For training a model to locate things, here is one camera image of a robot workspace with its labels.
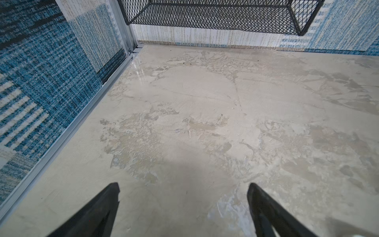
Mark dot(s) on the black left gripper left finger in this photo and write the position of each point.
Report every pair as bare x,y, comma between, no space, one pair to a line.
95,219

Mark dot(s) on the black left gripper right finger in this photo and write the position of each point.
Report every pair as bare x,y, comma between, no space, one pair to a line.
270,218

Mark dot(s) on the black mesh shelf rack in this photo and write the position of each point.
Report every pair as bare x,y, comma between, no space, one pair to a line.
286,17

